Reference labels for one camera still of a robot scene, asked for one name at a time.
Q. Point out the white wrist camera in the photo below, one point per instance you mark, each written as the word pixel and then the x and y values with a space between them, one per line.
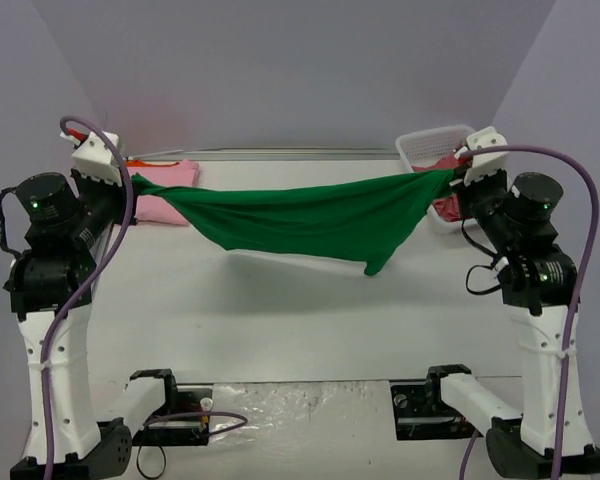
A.
pixel 92 159
pixel 475 156

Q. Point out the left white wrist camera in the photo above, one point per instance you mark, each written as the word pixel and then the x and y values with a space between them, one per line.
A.
pixel 92 159

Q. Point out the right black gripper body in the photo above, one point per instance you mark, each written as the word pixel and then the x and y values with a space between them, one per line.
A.
pixel 473 189

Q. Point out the green t shirt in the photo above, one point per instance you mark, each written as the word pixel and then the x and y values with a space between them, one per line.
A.
pixel 364 221

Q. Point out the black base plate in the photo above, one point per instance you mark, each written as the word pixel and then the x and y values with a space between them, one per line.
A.
pixel 184 432
pixel 419 417

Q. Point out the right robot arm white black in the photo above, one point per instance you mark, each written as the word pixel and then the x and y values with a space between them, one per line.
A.
pixel 549 437

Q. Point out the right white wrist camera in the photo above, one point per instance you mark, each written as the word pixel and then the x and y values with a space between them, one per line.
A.
pixel 475 156

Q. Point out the white plastic basket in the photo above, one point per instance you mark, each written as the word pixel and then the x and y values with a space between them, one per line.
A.
pixel 423 149

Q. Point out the folded orange t shirt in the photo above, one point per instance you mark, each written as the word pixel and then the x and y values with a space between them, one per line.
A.
pixel 140 163

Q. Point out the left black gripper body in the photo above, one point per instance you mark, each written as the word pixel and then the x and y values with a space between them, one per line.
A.
pixel 113 198

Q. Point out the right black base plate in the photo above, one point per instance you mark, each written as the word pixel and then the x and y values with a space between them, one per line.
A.
pixel 419 417

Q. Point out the folded pink t shirt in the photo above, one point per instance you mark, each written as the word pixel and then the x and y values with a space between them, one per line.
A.
pixel 151 209

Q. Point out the red t shirt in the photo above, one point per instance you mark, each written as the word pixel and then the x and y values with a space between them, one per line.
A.
pixel 446 208

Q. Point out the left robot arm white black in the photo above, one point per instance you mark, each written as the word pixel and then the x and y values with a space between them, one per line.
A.
pixel 52 286

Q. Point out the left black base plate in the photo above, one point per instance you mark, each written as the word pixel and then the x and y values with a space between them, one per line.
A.
pixel 184 432

